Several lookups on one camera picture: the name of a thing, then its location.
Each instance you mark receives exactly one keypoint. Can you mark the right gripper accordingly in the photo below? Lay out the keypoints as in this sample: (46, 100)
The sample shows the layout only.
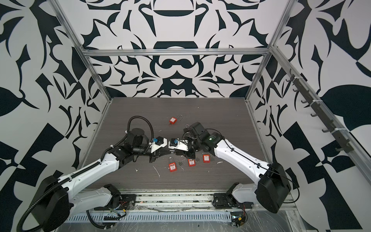
(187, 153)

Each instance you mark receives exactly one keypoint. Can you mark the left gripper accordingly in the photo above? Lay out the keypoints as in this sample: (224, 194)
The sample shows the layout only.
(154, 155)

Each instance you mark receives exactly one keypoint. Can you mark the red padlock long shackle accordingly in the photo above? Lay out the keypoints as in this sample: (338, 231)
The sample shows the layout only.
(206, 158)

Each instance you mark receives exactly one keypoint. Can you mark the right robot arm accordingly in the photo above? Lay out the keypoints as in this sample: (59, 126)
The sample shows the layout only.
(272, 183)

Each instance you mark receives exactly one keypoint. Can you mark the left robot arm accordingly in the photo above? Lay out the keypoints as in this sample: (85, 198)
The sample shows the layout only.
(58, 198)

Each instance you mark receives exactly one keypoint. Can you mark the grey hook rack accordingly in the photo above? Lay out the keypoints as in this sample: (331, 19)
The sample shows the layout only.
(322, 112)

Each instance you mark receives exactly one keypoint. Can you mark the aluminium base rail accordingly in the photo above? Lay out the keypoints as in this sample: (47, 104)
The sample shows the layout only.
(173, 200)

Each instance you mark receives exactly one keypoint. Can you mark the white cable duct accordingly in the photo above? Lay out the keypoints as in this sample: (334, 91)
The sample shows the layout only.
(163, 217)

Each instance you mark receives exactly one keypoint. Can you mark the aluminium cage frame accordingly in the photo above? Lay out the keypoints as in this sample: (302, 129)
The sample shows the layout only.
(359, 156)

